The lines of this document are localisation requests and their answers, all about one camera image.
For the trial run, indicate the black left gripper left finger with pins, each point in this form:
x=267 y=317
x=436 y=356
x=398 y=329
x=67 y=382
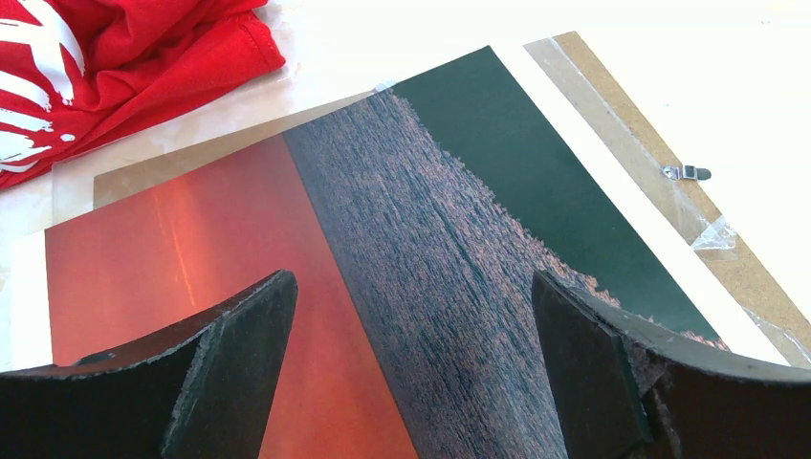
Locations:
x=202 y=387

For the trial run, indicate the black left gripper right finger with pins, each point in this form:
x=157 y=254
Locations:
x=625 y=387

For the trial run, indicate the sunset landscape photo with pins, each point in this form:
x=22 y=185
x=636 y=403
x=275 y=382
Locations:
x=414 y=221

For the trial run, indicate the brown fibreboard backing board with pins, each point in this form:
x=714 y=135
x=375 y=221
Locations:
x=576 y=71

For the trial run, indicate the small metal turn clip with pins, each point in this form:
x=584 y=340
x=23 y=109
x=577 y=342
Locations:
x=686 y=172

